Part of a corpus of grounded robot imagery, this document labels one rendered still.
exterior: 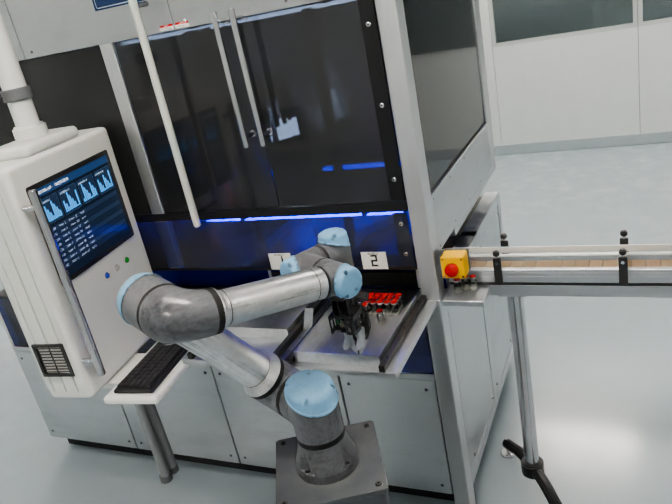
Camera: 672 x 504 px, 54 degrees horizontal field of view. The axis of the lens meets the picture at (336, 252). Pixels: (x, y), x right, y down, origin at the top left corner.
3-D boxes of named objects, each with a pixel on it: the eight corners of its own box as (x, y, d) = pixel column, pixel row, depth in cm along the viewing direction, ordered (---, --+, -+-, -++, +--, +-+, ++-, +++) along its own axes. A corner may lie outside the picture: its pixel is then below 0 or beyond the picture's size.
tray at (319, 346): (341, 304, 216) (339, 294, 215) (417, 306, 205) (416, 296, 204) (296, 361, 188) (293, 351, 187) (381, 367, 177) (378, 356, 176)
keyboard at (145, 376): (175, 328, 241) (173, 322, 240) (209, 327, 237) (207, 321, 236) (114, 393, 206) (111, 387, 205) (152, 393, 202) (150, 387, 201)
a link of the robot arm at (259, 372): (301, 429, 161) (125, 324, 128) (268, 407, 172) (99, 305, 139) (327, 386, 163) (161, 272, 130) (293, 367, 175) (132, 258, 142)
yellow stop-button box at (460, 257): (448, 268, 207) (445, 247, 204) (471, 268, 204) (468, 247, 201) (442, 279, 201) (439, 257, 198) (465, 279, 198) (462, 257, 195)
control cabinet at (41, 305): (128, 321, 256) (58, 122, 227) (172, 319, 250) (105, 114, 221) (44, 400, 212) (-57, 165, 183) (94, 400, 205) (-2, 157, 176)
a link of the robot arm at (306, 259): (300, 267, 151) (337, 249, 157) (273, 258, 160) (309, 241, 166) (307, 298, 154) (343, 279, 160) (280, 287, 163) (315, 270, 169)
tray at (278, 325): (268, 287, 240) (265, 278, 239) (332, 287, 229) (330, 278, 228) (218, 335, 212) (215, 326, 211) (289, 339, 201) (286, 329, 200)
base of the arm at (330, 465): (362, 477, 153) (354, 442, 149) (298, 490, 153) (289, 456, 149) (355, 436, 167) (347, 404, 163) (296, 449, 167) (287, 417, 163)
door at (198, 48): (166, 211, 236) (114, 42, 214) (280, 206, 216) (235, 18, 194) (165, 212, 235) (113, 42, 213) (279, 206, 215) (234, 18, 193)
